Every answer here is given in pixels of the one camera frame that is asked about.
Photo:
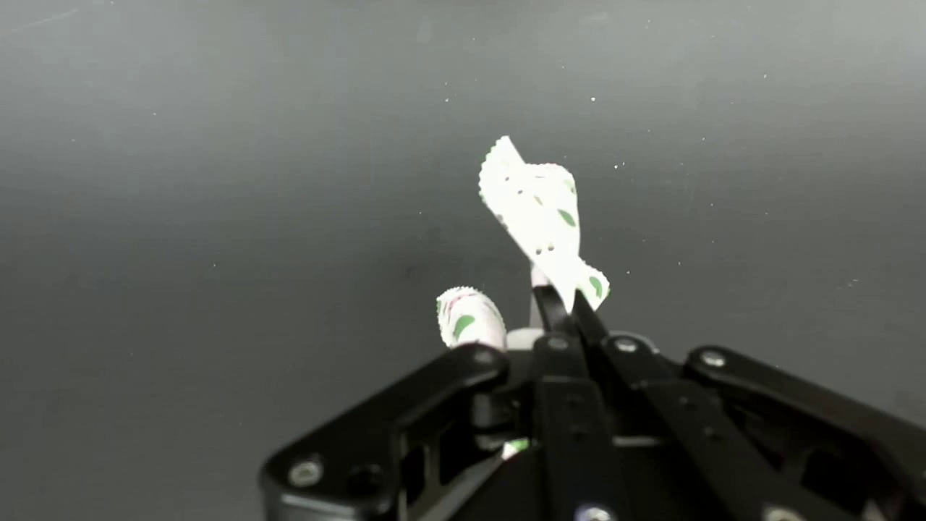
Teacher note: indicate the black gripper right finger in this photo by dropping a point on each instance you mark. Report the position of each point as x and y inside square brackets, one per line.
[734, 423]

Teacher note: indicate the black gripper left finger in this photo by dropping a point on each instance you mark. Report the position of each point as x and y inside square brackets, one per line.
[465, 434]

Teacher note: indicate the white towel with green spots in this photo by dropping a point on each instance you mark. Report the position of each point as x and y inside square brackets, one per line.
[530, 204]

